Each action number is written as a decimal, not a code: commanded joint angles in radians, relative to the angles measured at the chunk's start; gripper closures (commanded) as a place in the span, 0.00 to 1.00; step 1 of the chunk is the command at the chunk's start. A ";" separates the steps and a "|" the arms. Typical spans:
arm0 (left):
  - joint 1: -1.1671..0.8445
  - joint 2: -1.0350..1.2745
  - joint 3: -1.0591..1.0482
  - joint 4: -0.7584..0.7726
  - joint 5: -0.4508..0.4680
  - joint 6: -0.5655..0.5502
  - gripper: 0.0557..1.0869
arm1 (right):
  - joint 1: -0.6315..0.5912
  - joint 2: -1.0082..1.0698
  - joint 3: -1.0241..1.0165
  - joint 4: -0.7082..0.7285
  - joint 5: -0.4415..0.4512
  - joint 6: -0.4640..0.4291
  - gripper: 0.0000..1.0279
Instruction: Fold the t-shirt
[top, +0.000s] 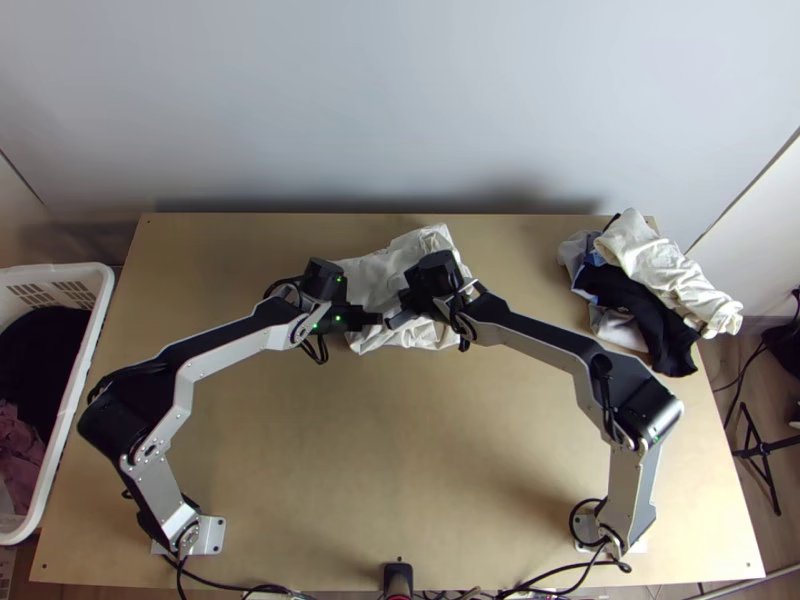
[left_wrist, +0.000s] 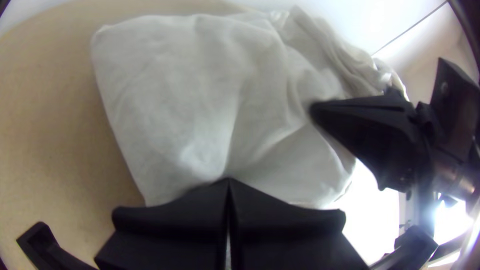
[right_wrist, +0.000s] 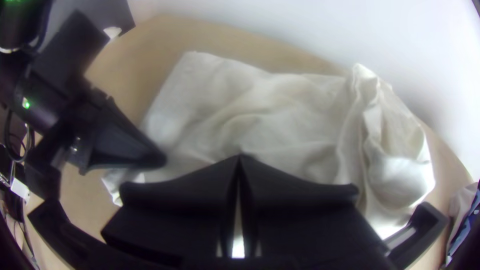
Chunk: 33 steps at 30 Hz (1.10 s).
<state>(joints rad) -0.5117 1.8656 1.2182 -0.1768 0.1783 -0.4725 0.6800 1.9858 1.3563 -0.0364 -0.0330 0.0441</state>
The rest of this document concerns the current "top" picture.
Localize cream t-shirt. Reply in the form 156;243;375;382
337;222;478;358

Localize heap of clothes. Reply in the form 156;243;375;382
557;209;745;378

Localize white laundry basket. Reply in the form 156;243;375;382
0;262;117;545

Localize black garment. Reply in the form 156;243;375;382
0;306;96;433

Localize black tripod stand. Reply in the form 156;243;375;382
731;401;800;518

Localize pink garment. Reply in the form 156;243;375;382
0;399;49;521

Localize black cable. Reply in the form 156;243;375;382
168;549;301;598
499;549;633;595
711;337;771;395

